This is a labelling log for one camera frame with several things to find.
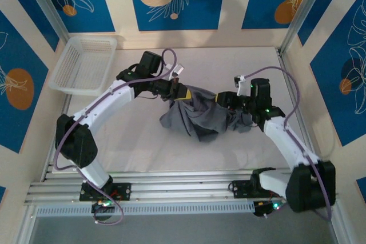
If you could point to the grey t-shirt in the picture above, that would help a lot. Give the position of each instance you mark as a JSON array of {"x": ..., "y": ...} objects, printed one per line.
[{"x": 200, "y": 118}]

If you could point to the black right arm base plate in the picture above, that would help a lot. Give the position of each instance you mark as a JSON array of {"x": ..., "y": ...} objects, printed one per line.
[{"x": 240, "y": 188}]

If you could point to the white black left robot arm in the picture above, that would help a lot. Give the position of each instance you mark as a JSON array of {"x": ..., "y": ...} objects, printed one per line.
[{"x": 85, "y": 147}]

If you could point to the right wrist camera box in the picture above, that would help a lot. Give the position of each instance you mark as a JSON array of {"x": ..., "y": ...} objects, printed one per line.
[{"x": 242, "y": 85}]

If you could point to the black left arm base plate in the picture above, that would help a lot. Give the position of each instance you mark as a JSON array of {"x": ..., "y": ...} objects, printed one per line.
[{"x": 123, "y": 191}]

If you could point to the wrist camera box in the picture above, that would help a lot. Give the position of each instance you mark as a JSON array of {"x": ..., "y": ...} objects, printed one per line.
[
  {"x": 178, "y": 70},
  {"x": 242, "y": 85}
]

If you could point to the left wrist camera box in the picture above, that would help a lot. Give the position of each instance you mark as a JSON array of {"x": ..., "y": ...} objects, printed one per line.
[{"x": 178, "y": 70}]

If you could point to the white perforated plastic basket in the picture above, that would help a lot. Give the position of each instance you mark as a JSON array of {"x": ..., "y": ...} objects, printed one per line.
[{"x": 83, "y": 64}]

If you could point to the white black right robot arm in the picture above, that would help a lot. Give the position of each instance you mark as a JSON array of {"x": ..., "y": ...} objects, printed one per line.
[{"x": 303, "y": 187}]

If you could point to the aluminium frame cross rails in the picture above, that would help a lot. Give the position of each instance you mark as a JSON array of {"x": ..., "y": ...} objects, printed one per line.
[{"x": 177, "y": 187}]

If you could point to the aluminium table side rail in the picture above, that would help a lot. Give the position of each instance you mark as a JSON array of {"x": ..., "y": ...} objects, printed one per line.
[
  {"x": 290, "y": 84},
  {"x": 49, "y": 167}
]

